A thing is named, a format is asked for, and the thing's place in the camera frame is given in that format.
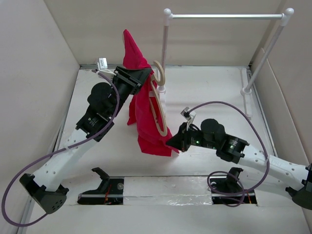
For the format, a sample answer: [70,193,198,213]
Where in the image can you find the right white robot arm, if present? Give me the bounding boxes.
[166,119,312,210]

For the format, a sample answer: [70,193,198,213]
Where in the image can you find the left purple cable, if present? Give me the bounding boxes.
[1,70,120,227]

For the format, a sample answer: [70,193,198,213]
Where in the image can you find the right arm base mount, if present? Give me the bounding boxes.
[207,173,257,206]

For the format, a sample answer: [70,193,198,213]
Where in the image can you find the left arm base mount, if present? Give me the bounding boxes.
[77,167,124,205]

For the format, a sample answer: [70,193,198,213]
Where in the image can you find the red t-shirt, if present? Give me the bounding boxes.
[122,29,179,156]

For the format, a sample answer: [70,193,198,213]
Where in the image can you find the white metal clothes rack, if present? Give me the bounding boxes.
[161,8,294,118]

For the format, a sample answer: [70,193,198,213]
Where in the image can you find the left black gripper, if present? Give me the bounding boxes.
[109,67,150,118]

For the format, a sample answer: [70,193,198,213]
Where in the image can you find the wooden clothes hanger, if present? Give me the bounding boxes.
[149,60,168,137]

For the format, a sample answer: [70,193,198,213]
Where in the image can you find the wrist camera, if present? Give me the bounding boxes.
[97,58,115,77]
[180,107,196,130]

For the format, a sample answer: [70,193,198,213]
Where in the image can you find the purple cable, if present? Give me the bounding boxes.
[186,101,270,207]
[1,70,120,227]

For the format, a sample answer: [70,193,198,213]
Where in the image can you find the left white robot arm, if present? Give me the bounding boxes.
[19,66,152,215]

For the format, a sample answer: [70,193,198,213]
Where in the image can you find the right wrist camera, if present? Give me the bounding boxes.
[180,107,196,130]

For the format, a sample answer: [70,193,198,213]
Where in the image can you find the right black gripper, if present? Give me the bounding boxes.
[165,121,217,153]

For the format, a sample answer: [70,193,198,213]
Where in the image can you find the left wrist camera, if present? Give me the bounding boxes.
[97,58,115,77]

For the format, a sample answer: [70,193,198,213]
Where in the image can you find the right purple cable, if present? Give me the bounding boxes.
[186,101,270,207]

